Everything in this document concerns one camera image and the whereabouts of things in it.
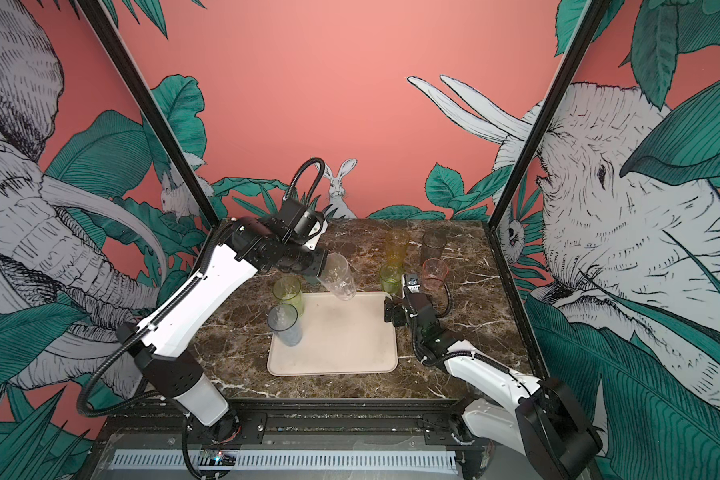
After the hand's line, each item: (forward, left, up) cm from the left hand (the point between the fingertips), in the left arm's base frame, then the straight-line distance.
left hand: (324, 261), depth 71 cm
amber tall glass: (+26, -22, -25) cm, 42 cm away
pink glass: (+16, -35, -28) cm, 48 cm away
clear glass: (-1, -3, -5) cm, 6 cm away
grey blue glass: (-5, +13, -21) cm, 25 cm away
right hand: (0, -19, -17) cm, 25 cm away
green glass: (+15, -20, -30) cm, 39 cm away
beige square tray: (-7, -2, -31) cm, 32 cm away
